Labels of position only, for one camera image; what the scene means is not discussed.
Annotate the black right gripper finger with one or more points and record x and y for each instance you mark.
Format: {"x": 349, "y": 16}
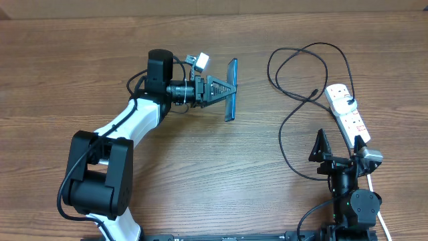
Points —
{"x": 321, "y": 151}
{"x": 359, "y": 145}

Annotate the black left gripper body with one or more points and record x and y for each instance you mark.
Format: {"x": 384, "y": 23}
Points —
{"x": 199, "y": 99}

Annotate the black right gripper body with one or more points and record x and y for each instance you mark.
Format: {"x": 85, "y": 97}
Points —
{"x": 331, "y": 165}

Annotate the Samsung Galaxy smartphone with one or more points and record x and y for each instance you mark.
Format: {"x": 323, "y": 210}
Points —
{"x": 230, "y": 100}

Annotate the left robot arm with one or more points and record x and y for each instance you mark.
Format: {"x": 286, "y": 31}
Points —
{"x": 98, "y": 182}

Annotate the white charger plug adapter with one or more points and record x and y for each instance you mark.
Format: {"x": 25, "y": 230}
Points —
{"x": 343, "y": 106}

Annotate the white power strip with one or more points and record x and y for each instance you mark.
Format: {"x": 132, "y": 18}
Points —
{"x": 350, "y": 124}

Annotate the cardboard backdrop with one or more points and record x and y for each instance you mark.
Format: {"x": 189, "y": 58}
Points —
{"x": 66, "y": 9}

